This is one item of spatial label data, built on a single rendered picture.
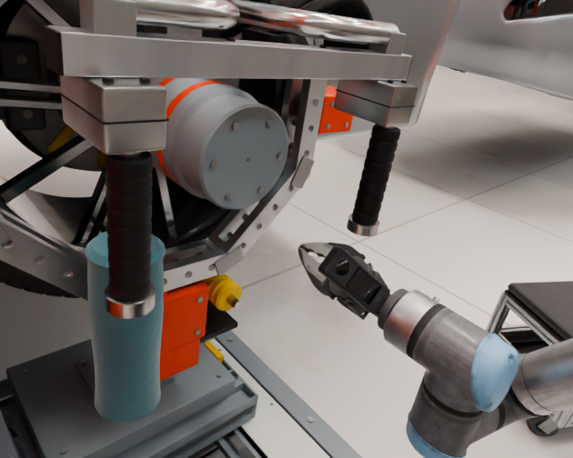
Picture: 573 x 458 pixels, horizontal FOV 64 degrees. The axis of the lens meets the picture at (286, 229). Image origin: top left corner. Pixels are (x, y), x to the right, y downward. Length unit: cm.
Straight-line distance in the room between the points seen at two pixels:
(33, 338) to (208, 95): 120
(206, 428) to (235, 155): 73
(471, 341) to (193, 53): 48
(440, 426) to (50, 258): 56
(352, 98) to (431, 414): 44
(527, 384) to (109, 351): 57
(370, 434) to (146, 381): 85
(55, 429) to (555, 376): 87
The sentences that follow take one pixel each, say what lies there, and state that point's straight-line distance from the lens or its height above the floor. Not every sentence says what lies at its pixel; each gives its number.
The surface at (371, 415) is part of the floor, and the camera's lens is 143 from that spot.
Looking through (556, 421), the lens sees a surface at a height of 10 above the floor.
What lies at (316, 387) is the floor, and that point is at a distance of 145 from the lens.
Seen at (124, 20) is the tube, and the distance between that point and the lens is 38.
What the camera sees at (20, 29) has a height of 92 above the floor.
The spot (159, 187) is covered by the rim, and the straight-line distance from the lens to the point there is 79.
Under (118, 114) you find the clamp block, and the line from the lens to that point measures 35.
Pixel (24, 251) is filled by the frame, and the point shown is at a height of 71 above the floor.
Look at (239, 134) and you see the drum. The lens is 51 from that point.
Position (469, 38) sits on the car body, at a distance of 297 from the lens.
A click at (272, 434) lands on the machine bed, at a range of 122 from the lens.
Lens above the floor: 102
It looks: 27 degrees down
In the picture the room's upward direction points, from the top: 9 degrees clockwise
